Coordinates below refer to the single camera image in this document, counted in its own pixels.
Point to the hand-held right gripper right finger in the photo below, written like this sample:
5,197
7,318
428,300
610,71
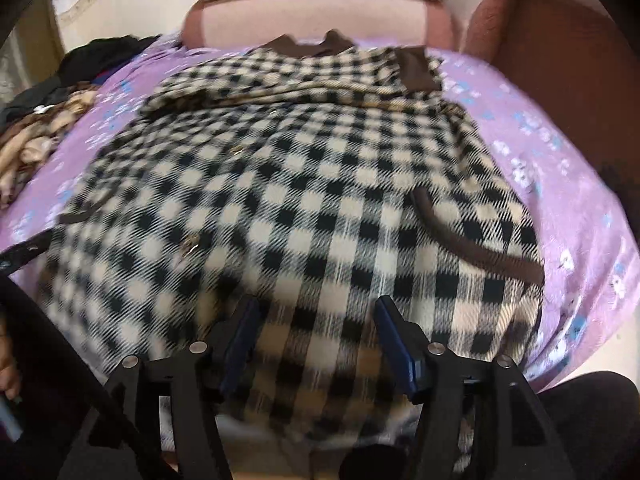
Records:
398,355

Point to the beige and brown crumpled cloth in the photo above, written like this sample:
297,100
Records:
35,140

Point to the person's leg in black trousers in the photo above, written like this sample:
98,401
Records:
595,425

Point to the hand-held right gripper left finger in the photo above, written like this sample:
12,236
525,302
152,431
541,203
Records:
239,355

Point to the black and cream checked coat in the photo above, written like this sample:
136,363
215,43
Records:
310,200

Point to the pile of black clothes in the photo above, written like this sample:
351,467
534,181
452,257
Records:
95,62

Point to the person's left hand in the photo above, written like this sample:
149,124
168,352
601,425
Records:
8,375

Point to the pink bolster cushion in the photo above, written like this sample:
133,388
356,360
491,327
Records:
310,22

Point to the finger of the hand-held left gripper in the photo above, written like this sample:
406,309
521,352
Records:
27,255

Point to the brown upholstered bed frame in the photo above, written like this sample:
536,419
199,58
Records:
540,45

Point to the purple floral bedsheet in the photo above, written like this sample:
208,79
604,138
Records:
560,170

